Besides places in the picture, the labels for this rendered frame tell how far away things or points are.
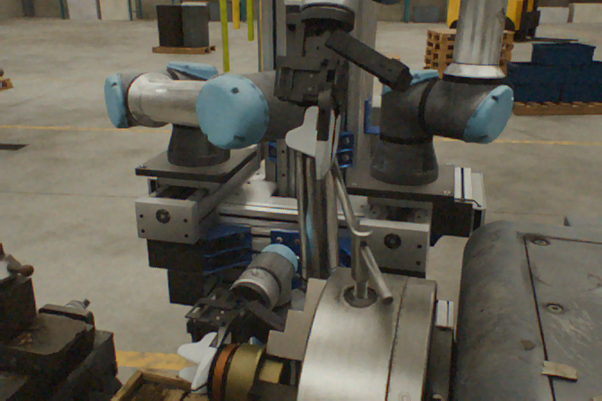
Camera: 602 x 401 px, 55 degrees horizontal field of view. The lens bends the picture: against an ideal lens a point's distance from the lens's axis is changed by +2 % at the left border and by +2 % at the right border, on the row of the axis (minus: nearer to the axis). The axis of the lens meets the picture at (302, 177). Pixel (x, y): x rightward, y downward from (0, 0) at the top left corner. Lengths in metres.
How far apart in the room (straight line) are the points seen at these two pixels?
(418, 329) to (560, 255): 0.23
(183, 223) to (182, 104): 0.31
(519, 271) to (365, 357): 0.21
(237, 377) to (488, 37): 0.74
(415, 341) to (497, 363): 0.09
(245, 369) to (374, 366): 0.21
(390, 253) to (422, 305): 0.50
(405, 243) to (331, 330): 0.53
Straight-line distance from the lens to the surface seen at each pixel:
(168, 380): 1.10
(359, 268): 0.63
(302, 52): 0.74
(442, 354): 0.68
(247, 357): 0.76
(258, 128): 0.88
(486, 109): 1.10
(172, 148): 1.39
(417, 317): 0.64
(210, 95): 0.91
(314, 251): 1.06
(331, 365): 0.61
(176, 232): 1.27
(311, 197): 1.02
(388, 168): 1.22
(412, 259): 1.15
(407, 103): 1.18
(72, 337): 1.04
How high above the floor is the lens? 1.57
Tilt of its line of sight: 19 degrees down
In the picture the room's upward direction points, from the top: straight up
